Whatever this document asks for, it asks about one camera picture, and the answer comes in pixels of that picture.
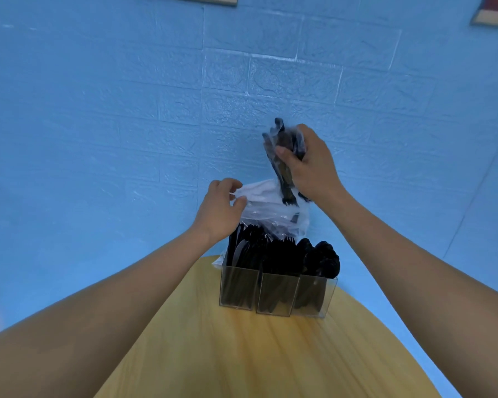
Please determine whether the person's left hand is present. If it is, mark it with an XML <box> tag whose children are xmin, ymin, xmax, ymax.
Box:
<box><xmin>192</xmin><ymin>178</ymin><xmax>248</xmax><ymax>245</ymax></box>

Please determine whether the person's right hand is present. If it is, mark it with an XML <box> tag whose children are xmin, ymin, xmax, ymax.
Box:
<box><xmin>275</xmin><ymin>124</ymin><xmax>349</xmax><ymax>203</ymax></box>

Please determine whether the bundle of black plastic forks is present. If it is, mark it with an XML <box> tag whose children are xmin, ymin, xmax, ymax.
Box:
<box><xmin>262</xmin><ymin>118</ymin><xmax>312</xmax><ymax>208</ymax></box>

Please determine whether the clear plastic bag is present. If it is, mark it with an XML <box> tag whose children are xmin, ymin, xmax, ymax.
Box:
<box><xmin>212</xmin><ymin>118</ymin><xmax>312</xmax><ymax>270</ymax></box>

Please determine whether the person's right forearm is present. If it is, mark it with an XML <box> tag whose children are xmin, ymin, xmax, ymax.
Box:
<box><xmin>315</xmin><ymin>190</ymin><xmax>498</xmax><ymax>398</ymax></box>

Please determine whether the person's left forearm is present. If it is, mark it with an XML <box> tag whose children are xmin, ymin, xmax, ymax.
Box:
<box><xmin>0</xmin><ymin>225</ymin><xmax>210</xmax><ymax>398</ymax></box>

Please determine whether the group of black plastic knives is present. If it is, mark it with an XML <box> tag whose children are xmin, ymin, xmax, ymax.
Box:
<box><xmin>224</xmin><ymin>224</ymin><xmax>270</xmax><ymax>308</ymax></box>

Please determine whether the group of black forks in organizer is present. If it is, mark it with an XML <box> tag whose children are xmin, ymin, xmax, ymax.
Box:
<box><xmin>258</xmin><ymin>237</ymin><xmax>301</xmax><ymax>313</ymax></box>

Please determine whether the clear acrylic cutlery organizer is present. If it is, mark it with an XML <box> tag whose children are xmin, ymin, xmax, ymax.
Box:
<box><xmin>219</xmin><ymin>264</ymin><xmax>338</xmax><ymax>319</ymax></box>

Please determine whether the group of black plastic spoons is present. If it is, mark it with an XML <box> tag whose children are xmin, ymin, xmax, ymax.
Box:
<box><xmin>292</xmin><ymin>238</ymin><xmax>341</xmax><ymax>313</ymax></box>

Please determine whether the red framed picture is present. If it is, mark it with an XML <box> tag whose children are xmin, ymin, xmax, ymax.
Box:
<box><xmin>470</xmin><ymin>0</ymin><xmax>498</xmax><ymax>28</ymax></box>

